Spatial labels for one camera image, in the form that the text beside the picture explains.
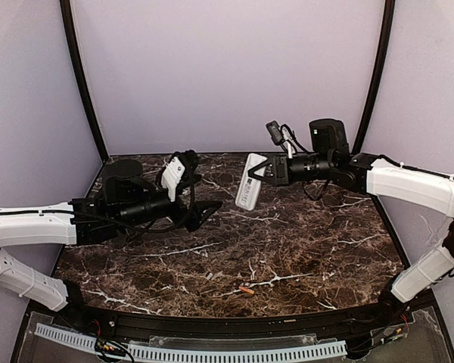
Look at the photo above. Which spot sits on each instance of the black frame post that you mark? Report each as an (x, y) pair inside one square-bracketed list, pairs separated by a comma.
[(80, 77), (377, 73)]

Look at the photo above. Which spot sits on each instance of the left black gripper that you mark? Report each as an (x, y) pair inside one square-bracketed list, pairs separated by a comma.
[(189, 210)]

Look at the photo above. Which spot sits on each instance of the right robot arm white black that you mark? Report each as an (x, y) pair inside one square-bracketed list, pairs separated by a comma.
[(376, 175)]

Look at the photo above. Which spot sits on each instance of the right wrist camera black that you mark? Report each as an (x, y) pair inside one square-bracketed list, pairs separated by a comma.
[(282, 138)]

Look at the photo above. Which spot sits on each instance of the white remote control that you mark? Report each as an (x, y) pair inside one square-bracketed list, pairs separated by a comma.
[(249, 188)]

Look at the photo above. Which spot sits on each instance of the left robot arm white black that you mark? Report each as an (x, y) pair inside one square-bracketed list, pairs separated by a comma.
[(126, 202)]

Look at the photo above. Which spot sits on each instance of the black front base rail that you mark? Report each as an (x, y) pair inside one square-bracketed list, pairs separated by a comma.
[(351, 323)]

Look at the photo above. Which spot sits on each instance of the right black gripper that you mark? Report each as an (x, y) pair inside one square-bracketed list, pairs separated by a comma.
[(281, 170)]

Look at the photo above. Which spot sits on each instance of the right black frame post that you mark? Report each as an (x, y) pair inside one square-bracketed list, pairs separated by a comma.
[(377, 73)]

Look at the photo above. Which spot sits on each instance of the left black frame post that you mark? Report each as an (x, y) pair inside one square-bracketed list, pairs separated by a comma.
[(80, 77)]

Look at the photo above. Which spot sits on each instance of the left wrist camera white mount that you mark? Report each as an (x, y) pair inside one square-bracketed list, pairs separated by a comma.
[(179, 173)]

